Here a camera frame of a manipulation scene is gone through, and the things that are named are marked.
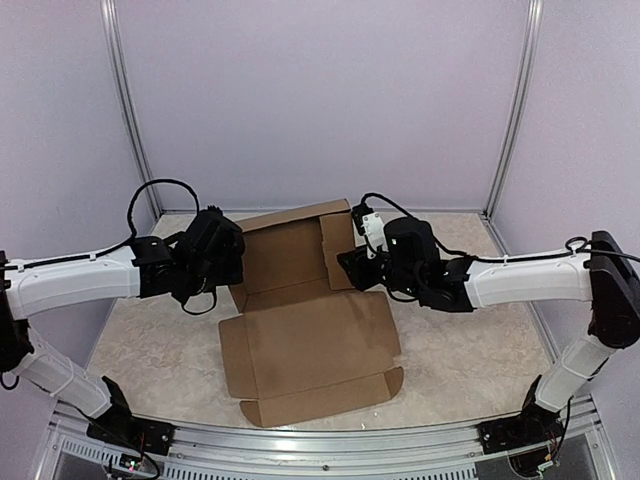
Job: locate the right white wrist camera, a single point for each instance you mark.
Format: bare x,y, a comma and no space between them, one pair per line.
370,227

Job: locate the aluminium front frame rail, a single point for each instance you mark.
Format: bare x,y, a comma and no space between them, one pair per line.
445,451

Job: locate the aluminium corner post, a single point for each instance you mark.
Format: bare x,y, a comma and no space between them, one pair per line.
518,105
115,52

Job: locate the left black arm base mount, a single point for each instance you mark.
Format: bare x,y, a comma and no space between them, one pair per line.
143,435

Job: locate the right aluminium corner post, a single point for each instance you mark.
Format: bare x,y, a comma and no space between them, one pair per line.
518,105

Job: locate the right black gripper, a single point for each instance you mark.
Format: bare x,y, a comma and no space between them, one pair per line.
355,271

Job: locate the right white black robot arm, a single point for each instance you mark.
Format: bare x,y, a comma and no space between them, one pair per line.
403,256

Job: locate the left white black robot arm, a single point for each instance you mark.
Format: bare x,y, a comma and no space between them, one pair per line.
198,260

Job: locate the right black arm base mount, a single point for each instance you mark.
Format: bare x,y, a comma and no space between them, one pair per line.
517,431

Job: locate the left aluminium corner post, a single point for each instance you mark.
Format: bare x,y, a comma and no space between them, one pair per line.
115,52

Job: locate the right aluminium side rail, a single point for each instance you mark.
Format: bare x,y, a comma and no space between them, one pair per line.
547,341

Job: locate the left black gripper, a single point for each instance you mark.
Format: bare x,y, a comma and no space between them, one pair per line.
235,274

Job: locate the brown cardboard box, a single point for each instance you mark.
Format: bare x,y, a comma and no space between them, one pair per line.
306,344

